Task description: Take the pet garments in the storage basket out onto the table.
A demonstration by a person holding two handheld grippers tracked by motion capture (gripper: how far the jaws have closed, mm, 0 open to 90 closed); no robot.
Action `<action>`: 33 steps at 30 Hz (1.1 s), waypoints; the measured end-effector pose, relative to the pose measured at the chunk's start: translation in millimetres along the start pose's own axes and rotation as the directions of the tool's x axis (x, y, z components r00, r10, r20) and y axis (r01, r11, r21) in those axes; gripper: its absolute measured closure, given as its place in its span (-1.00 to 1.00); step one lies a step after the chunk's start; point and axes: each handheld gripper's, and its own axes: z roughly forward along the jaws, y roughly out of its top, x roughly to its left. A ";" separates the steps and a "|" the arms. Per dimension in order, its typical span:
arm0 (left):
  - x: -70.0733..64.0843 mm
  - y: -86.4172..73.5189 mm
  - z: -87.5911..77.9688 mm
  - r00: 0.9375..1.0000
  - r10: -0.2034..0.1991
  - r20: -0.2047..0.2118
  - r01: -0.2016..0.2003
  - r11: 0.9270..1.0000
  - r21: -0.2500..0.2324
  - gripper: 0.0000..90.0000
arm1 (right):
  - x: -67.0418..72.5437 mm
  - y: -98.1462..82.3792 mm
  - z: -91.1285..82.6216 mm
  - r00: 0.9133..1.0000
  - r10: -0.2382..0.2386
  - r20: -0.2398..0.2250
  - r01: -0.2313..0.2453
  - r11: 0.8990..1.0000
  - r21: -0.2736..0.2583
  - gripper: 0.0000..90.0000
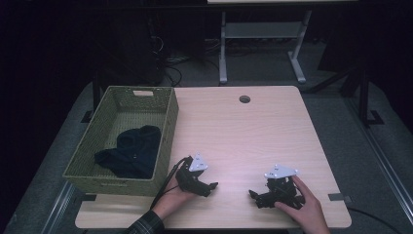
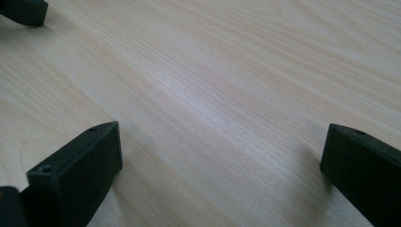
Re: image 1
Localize dark cloth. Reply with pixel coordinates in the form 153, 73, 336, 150
94, 125, 163, 180

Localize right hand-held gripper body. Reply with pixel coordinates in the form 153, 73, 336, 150
263, 163, 307, 210

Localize grey metal desk frame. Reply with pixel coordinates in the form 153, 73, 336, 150
218, 9, 313, 86

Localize green woven basket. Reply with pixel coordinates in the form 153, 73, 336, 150
62, 85, 180, 198

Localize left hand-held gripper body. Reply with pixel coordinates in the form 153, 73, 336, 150
174, 151, 212, 198

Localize black table bracket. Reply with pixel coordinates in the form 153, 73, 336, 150
80, 109, 94, 124

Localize grey tape strip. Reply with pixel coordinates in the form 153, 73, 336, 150
327, 192, 353, 203

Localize person's right hand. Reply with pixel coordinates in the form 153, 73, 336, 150
274, 175, 331, 234

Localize black floor cable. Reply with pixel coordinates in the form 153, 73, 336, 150
346, 206, 404, 234

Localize person's left hand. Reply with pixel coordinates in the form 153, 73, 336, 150
151, 175, 197, 221

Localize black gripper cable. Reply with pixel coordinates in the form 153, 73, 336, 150
149, 156, 193, 210

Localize bundle of floor cables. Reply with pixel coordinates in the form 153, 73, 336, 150
162, 53, 193, 88

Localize black metal stand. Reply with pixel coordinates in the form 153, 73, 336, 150
357, 67, 386, 129

